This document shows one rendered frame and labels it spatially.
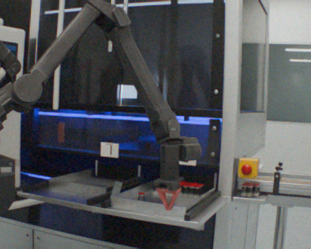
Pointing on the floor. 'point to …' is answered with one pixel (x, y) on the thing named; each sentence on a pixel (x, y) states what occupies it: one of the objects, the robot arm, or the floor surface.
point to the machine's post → (229, 121)
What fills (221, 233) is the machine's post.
